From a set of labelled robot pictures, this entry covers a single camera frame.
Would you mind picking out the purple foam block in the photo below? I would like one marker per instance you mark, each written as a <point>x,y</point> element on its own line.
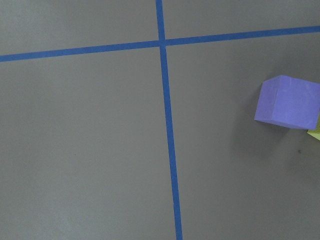
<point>289,102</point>

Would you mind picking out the yellow foam block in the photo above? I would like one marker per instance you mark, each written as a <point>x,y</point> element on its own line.
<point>315,132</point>

